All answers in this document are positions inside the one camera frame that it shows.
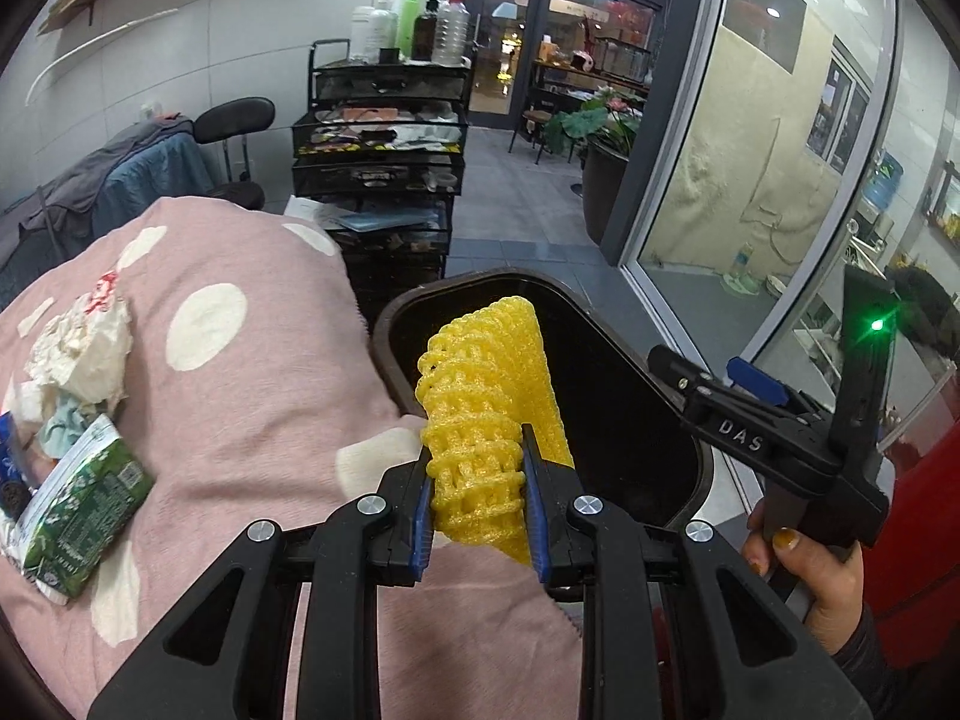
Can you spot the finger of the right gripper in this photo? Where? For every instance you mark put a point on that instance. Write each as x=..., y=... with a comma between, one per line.
x=745, y=375

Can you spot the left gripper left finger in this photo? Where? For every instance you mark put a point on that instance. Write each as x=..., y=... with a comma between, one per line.
x=284, y=622

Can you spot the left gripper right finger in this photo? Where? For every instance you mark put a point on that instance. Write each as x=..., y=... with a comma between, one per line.
x=674, y=624

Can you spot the green tissue pack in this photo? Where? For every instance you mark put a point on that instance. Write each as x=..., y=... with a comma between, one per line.
x=79, y=511

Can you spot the yellow foam fruit net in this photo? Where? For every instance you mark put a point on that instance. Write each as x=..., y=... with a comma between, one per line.
x=483, y=377

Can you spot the light blue cloth wad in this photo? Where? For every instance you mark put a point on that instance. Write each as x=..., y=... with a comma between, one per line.
x=65, y=425

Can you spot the white paper bag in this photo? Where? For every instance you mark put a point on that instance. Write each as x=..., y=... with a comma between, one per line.
x=81, y=353

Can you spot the dark brown trash bin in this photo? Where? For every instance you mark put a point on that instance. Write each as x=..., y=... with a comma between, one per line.
x=625, y=432

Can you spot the right hand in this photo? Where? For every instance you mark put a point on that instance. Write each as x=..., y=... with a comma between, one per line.
x=837, y=587

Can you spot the pink polka dot blanket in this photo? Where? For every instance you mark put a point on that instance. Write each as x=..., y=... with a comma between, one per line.
x=250, y=393

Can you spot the potted green plant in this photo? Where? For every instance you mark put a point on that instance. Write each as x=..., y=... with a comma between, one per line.
x=603, y=131

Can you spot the clear plastic bottle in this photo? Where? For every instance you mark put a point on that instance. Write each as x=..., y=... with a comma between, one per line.
x=451, y=33

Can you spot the massage bed with blue cover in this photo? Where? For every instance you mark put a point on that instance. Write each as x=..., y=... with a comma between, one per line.
x=106, y=189

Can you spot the dark brown bottle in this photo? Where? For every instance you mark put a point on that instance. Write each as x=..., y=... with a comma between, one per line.
x=424, y=30

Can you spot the green bottle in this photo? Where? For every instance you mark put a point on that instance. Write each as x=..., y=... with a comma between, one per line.
x=409, y=12

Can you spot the white pump bottle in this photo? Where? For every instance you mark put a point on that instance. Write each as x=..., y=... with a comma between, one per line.
x=373, y=30

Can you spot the black wire trolley cart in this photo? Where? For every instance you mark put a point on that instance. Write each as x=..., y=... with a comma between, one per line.
x=382, y=149

